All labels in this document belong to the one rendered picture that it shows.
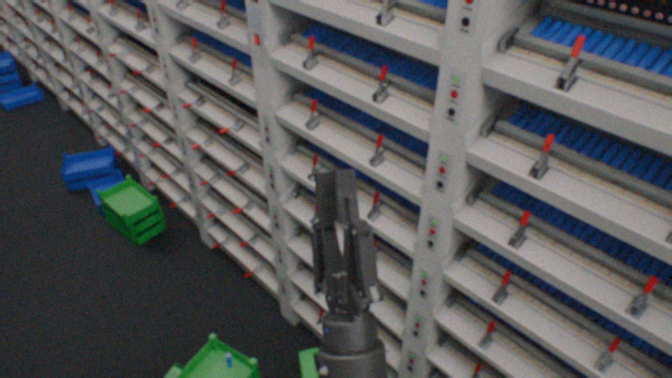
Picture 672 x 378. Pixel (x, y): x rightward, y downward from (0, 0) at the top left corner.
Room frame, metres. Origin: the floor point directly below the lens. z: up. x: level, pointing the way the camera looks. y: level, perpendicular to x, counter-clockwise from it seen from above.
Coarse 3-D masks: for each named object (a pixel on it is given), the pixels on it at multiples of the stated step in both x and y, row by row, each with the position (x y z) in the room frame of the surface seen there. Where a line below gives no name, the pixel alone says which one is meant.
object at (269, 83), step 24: (264, 0) 1.42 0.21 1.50; (264, 24) 1.42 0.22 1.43; (264, 72) 1.44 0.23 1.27; (264, 96) 1.45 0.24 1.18; (264, 144) 1.47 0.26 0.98; (264, 168) 1.48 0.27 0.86; (288, 216) 1.43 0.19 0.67; (288, 264) 1.42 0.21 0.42; (288, 288) 1.43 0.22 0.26; (288, 312) 1.44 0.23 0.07
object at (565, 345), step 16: (464, 240) 0.97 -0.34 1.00; (448, 256) 0.92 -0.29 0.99; (464, 256) 0.94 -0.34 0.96; (448, 272) 0.91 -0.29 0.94; (464, 272) 0.90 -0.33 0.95; (464, 288) 0.86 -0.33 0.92; (480, 288) 0.85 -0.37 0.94; (496, 288) 0.84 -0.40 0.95; (512, 288) 0.83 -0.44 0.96; (496, 304) 0.80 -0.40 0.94; (512, 304) 0.79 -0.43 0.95; (512, 320) 0.76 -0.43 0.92; (528, 320) 0.75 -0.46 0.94; (544, 320) 0.74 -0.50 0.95; (560, 320) 0.74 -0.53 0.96; (528, 336) 0.74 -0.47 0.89; (544, 336) 0.70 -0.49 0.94; (560, 336) 0.70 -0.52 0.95; (592, 336) 0.69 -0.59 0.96; (560, 352) 0.67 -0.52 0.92; (576, 352) 0.66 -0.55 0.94; (592, 352) 0.65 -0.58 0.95; (576, 368) 0.65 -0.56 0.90; (592, 368) 0.62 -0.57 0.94; (624, 368) 0.61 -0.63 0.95; (640, 368) 0.61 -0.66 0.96
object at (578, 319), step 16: (480, 256) 0.92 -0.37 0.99; (496, 272) 0.87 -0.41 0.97; (528, 288) 0.81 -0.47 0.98; (544, 304) 0.78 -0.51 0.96; (560, 304) 0.76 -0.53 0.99; (576, 320) 0.72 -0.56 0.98; (608, 336) 0.67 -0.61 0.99; (624, 352) 0.64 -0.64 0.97; (640, 352) 0.63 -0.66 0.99; (656, 368) 0.59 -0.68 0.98
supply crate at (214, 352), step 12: (204, 348) 0.99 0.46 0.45; (216, 348) 1.02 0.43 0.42; (228, 348) 1.00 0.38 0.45; (192, 360) 0.95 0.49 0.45; (204, 360) 0.98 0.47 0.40; (216, 360) 0.98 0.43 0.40; (240, 360) 0.97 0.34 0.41; (252, 360) 0.93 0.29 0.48; (180, 372) 0.90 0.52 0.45; (192, 372) 0.93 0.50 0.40; (204, 372) 0.93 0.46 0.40; (216, 372) 0.93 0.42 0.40; (228, 372) 0.93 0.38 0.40; (240, 372) 0.93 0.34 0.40; (252, 372) 0.91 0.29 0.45
